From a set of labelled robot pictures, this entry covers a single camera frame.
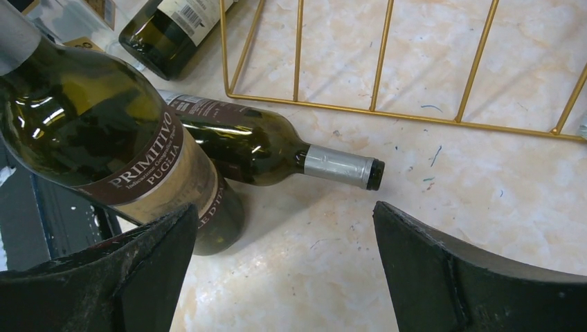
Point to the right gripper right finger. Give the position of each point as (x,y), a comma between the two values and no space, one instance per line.
(438,282)

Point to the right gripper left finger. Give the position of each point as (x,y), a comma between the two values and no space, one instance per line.
(130,282)

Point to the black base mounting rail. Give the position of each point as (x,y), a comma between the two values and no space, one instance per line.
(41,221)

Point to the brown wine bottle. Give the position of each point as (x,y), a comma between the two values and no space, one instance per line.
(91,122)

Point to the dark bottle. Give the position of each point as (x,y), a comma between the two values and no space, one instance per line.
(164,35)
(262,148)

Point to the clear liquor bottle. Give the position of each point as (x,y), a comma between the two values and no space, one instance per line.
(94,25)

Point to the dark bottle leaning on rack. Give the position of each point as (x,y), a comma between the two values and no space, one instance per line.
(164,35)

